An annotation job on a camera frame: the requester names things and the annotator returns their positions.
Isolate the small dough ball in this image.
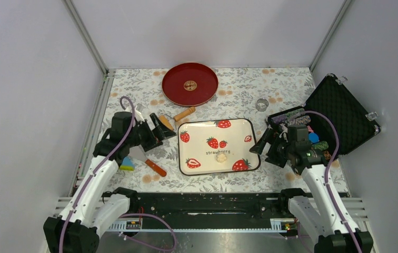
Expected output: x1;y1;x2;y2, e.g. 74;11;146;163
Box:
216;153;227;163

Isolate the round metal cutter ring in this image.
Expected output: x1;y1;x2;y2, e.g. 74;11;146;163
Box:
255;98;270;112

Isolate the strawberry pattern rectangular tray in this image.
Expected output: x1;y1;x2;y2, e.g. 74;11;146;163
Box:
178;118;261;176

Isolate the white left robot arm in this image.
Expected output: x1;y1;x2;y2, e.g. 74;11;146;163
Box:
43;112;176;252

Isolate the colourful toy block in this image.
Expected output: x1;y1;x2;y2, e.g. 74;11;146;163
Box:
119;157;135;171

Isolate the metal scraper orange handle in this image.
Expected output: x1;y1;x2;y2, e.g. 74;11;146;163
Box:
129;146;167;177

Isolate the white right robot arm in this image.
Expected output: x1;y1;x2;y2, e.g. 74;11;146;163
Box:
250;125;373;252

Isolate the black open chip case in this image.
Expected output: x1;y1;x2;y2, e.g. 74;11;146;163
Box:
266;73;381;158

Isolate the round red tray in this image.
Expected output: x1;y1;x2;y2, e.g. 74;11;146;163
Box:
162;63;218;107

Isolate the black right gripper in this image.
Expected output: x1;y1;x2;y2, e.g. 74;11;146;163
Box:
248;128;294;168

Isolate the wooden dough roller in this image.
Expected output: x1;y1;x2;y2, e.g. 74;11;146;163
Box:
158;106;196;131

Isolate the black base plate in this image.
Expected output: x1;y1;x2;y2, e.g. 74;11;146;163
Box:
111;193;294;232

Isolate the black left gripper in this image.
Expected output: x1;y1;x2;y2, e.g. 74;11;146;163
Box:
127;113;176;152

